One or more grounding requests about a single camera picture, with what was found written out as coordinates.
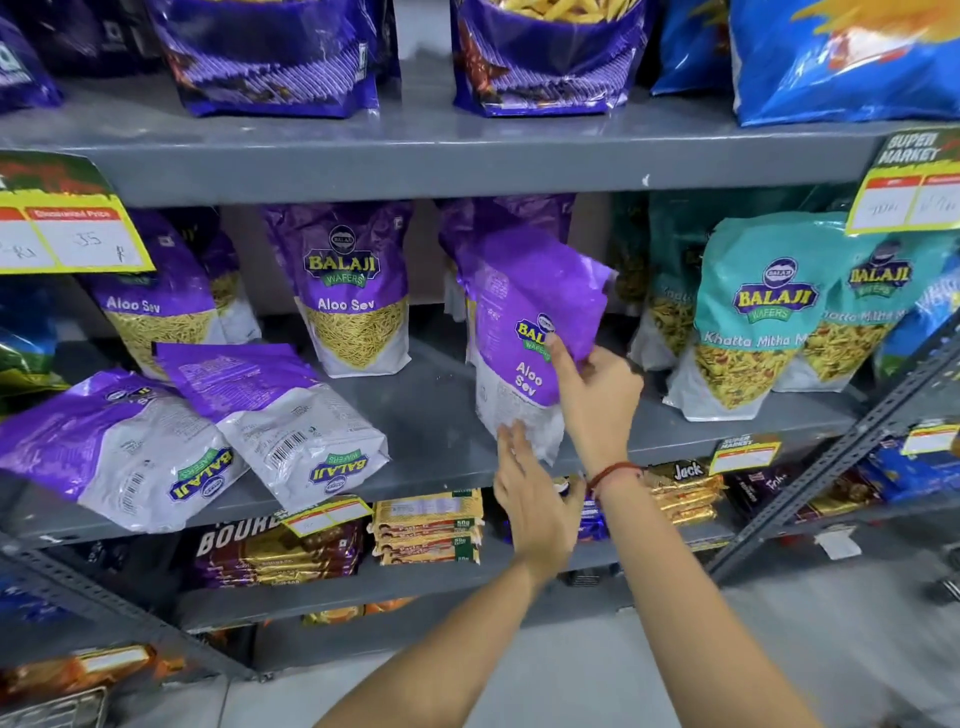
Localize metal wire basket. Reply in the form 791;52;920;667
0;685;111;728

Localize person's right forearm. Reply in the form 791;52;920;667
594;468;824;728

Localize blue biscuit packets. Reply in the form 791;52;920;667
857;438;960;505

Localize purple snack packet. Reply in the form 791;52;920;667
456;223;618;468

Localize dark brown biscuit packs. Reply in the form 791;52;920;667
726;463;885;524

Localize teal snack mix packet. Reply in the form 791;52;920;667
663;213;852;423
628;193;723;373
772;231;955;395

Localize dark purple striped snack bag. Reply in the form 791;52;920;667
144;0;385;120
0;13;64;115
450;0;652;118

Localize person's right hand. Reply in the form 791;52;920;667
543;332;646;483

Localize stack of yellow biscuit packs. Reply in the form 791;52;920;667
372;488;486;567

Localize person's left hand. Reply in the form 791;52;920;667
492;420;588;582

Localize row of purple packets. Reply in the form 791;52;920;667
0;193;579;535

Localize orange wrapped packet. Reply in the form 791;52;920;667
0;643;187;705

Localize grey metal shelf rack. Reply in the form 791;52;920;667
0;0;960;680

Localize large blue snack bag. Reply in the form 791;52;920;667
729;0;960;128

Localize blue biscuit pack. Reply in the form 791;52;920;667
501;475;610;546

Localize stack of brown biscuit packs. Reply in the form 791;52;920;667
193;513;366;591

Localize stack of golden biscuit packs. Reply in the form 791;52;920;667
643;459;727;528

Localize light blue snack packet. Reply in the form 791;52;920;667
873;268;960;382

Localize small yellow price tag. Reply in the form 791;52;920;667
708;432;783;477
900;420;960;458
276;494;375;539

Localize grey slotted angle rack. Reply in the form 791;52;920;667
703;313;960;588

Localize white paper slip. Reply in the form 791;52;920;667
813;524;864;562

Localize orange snack packets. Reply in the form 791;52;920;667
302;597;416;628

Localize person's left forearm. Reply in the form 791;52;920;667
315;558;565;728

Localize large yellow price tag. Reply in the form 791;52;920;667
0;150;156;276
845;127;960;237

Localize green blue snack bag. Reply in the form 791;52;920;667
0;276;70;400

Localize red thread bracelet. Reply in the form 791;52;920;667
586;461;645;498

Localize small blue snack bag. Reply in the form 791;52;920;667
650;0;734;97

